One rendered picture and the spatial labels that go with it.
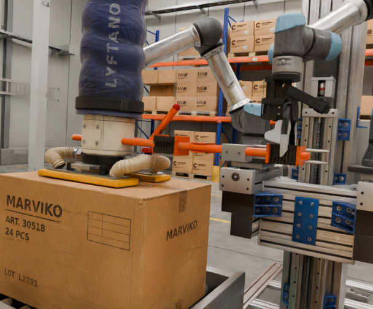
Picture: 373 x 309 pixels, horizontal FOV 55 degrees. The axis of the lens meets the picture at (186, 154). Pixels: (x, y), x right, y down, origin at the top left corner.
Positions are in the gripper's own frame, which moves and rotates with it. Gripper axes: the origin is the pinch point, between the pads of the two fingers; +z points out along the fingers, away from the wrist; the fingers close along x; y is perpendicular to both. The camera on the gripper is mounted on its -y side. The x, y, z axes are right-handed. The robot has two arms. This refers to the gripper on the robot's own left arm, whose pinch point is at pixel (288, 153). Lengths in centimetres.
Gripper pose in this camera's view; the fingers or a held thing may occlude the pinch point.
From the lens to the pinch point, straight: 97.2
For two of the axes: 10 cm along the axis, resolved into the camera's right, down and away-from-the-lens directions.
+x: -4.8, 0.1, -8.8
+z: -0.6, 10.0, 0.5
